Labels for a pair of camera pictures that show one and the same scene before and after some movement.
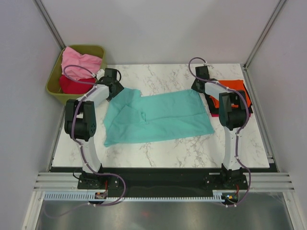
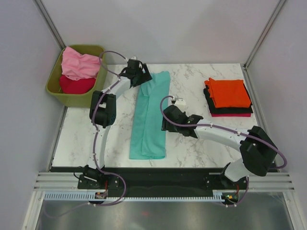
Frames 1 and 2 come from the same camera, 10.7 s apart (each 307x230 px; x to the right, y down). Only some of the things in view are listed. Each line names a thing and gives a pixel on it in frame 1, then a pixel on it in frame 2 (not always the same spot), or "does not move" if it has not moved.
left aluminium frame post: [47, 18] does not move
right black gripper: [194, 87] → [168, 127]
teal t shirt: [131, 118] → [147, 140]
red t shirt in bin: [67, 86] does not move
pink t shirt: [70, 57] does not move
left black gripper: [119, 88] → [146, 77]
